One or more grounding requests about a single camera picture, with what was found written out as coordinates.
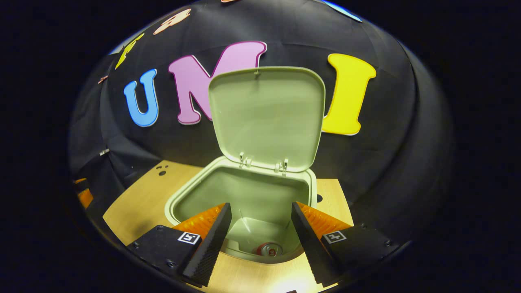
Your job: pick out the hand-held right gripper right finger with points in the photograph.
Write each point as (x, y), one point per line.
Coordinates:
(309, 244)

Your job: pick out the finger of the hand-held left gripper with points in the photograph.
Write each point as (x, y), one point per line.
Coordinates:
(85, 197)

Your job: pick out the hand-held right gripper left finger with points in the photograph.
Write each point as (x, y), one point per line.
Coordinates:
(209, 244)

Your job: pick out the red pop can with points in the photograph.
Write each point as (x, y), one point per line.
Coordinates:
(269, 249)

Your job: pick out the pale green desktop garbage bin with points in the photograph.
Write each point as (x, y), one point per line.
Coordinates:
(264, 122)

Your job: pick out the wooden desktop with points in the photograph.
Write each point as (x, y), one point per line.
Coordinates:
(138, 207)

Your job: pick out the black backdrop cloth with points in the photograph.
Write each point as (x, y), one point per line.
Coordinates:
(386, 142)

